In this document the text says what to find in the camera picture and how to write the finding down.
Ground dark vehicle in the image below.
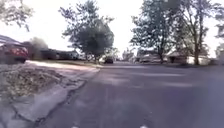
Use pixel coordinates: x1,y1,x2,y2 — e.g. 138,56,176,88
103,56,115,65

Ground distant house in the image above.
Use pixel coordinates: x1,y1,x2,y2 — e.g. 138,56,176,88
134,49,164,64

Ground tree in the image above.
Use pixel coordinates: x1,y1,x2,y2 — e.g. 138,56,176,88
0,0,34,33
59,0,115,63
129,0,178,64
173,0,214,66
213,0,224,39

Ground grey asphalt road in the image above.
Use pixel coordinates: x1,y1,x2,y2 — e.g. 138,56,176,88
36,62,224,128

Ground low building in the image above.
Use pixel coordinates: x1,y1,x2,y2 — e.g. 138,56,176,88
41,48,81,61

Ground concrete driveway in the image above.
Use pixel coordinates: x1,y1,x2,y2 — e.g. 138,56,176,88
26,59,101,72

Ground pale house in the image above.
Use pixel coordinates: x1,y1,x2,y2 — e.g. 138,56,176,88
165,50,211,66

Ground bush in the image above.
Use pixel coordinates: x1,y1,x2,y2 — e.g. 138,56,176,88
29,36,49,60

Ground concrete kerb strip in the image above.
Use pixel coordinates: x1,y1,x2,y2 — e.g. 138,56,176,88
0,68,101,128

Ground grass lawn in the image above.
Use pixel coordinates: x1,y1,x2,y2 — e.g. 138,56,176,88
0,59,101,98

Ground red car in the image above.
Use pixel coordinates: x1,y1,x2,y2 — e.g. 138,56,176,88
0,42,30,64

